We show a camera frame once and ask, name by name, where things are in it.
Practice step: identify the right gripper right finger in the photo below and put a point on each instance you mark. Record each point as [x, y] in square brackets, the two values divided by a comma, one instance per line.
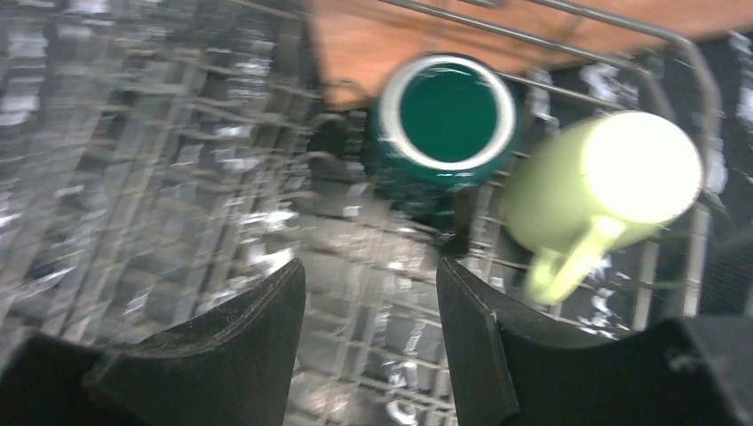
[509, 364]

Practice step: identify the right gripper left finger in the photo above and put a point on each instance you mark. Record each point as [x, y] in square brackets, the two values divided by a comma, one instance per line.
[231, 365]

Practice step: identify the light green mug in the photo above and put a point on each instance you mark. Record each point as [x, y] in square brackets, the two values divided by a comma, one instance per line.
[602, 184]

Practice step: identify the dark green mug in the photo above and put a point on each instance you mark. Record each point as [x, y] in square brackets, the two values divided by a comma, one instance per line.
[442, 123]

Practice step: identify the wooden board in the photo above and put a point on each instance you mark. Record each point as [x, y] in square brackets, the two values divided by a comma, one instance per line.
[364, 41]

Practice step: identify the grey wire dish rack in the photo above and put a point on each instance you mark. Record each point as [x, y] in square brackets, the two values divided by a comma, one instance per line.
[161, 158]

